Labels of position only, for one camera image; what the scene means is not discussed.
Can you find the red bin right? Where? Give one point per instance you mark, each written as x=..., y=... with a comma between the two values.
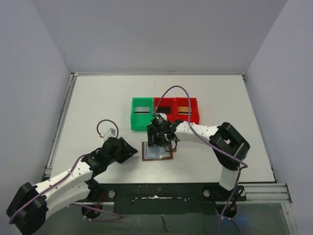
x=194, y=115

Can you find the aluminium rail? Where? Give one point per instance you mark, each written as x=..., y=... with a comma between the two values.
x=267, y=193
x=70, y=89

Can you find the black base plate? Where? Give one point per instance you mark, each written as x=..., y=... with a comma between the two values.
x=165, y=199

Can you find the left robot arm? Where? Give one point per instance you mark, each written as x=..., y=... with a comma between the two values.
x=33, y=204

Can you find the black card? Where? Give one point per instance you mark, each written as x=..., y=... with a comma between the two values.
x=164, y=109

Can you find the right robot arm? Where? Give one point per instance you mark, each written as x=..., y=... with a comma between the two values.
x=229, y=146

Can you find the red bin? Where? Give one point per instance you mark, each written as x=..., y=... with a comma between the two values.
x=170, y=101
x=194, y=115

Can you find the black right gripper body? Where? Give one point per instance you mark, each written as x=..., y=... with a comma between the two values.
x=154, y=136

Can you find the aluminium front rail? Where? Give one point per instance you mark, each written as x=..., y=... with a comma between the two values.
x=267, y=193

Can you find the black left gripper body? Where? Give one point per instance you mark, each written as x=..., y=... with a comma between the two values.
x=112, y=158

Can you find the red bin middle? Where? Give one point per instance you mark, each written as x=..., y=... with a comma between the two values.
x=170, y=101

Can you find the aluminium left rail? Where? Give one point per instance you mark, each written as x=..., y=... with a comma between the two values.
x=70, y=89

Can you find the brown leather card holder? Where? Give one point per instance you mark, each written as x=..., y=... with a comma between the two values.
x=157, y=153

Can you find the green bin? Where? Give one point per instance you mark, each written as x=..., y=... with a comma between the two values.
x=140, y=122

